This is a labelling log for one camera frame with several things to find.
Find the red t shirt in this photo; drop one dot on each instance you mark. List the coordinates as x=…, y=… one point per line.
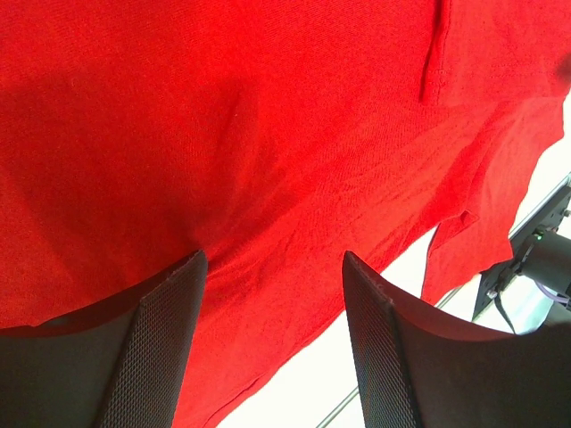
x=275, y=136

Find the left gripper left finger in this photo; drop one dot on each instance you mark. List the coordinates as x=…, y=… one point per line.
x=117, y=363

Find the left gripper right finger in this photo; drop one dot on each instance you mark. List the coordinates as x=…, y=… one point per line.
x=418, y=366

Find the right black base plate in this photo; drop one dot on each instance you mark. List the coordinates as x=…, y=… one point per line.
x=549, y=215

